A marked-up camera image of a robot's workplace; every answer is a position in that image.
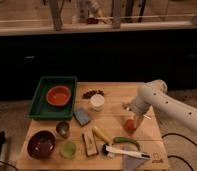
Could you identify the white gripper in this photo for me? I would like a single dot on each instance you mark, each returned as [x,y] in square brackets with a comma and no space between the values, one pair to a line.
[139,107]

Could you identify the red apple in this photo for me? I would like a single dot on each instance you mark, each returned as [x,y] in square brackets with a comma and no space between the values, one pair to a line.
[129,125]

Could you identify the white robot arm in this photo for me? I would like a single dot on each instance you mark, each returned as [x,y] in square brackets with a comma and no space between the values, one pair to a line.
[154,94]

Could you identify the small metal cup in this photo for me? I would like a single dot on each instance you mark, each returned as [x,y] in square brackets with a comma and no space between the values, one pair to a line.
[63,129]

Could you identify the green small cup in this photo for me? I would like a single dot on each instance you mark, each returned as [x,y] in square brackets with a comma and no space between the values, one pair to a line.
[68,149]

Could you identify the green chili pepper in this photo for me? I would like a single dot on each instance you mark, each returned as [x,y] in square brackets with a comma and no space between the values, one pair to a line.
[126,140]

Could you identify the wooden table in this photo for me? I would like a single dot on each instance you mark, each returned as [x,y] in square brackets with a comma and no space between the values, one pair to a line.
[110,119]

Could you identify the white dish brush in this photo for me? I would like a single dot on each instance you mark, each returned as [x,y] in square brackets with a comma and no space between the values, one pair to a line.
[109,149]

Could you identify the grey folded cloth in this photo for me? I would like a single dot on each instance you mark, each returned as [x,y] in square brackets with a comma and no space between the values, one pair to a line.
[132,162]

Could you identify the wooden block eraser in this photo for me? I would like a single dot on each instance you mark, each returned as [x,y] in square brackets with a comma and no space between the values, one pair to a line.
[90,144]

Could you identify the dark red grapes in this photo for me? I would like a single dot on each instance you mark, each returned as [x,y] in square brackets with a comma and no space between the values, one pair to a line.
[89,94]

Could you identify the blue sponge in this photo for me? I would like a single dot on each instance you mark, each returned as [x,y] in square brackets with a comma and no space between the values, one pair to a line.
[82,116]

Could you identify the orange bowl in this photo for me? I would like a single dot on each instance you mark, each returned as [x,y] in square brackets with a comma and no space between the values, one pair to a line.
[58,95]

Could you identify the green plastic tray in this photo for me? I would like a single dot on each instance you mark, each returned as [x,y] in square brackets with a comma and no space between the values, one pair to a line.
[41,110]

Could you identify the dark purple bowl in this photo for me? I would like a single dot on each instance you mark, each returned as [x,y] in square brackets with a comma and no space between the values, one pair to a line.
[41,145]

